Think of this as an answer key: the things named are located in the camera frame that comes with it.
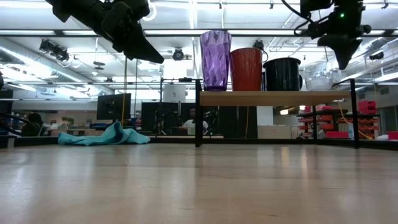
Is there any rack with red bins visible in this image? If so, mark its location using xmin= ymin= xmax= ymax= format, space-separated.
xmin=297 ymin=99 xmax=382 ymax=141

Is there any wooden shelf with black frame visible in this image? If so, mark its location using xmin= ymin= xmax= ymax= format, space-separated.
xmin=195 ymin=78 xmax=361 ymax=149

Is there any large clear plastic mug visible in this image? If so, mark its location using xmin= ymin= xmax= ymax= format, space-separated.
xmin=303 ymin=60 xmax=342 ymax=91

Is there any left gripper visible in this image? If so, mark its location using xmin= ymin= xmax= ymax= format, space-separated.
xmin=82 ymin=0 xmax=165 ymax=65

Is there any black computer monitor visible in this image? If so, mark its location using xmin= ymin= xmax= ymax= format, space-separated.
xmin=96 ymin=93 xmax=132 ymax=122

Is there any orange mug with white handle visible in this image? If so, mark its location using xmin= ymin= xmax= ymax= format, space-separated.
xmin=229 ymin=47 xmax=264 ymax=91

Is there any black ceiling spotlight cluster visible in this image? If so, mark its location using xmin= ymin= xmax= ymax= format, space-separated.
xmin=39 ymin=39 xmax=70 ymax=62

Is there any person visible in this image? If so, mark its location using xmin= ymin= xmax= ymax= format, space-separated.
xmin=21 ymin=112 xmax=44 ymax=137
xmin=178 ymin=107 xmax=210 ymax=136

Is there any black metal frame stand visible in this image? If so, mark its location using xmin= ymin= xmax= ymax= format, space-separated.
xmin=159 ymin=77 xmax=210 ymax=138

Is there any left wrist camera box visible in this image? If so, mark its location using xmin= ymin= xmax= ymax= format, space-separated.
xmin=114 ymin=0 xmax=152 ymax=21

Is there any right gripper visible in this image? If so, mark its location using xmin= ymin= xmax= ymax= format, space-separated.
xmin=307 ymin=9 xmax=373 ymax=70

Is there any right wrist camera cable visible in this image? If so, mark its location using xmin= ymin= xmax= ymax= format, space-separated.
xmin=281 ymin=0 xmax=312 ymax=35

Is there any beige cardboard box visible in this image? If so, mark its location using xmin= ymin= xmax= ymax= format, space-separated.
xmin=257 ymin=124 xmax=296 ymax=140

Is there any purple faceted plastic tumbler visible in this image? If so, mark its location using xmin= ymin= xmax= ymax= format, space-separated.
xmin=199 ymin=30 xmax=233 ymax=93

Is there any yellow hanging cord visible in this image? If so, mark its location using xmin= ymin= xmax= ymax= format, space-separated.
xmin=120 ymin=57 xmax=128 ymax=127

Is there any small black object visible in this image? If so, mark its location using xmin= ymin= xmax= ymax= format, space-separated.
xmin=0 ymin=135 xmax=398 ymax=151

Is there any teal microfibre cloth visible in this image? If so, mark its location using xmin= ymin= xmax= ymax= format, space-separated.
xmin=58 ymin=121 xmax=151 ymax=146

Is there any black partition panel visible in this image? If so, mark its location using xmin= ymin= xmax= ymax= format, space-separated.
xmin=217 ymin=105 xmax=258 ymax=139
xmin=141 ymin=101 xmax=197 ymax=135

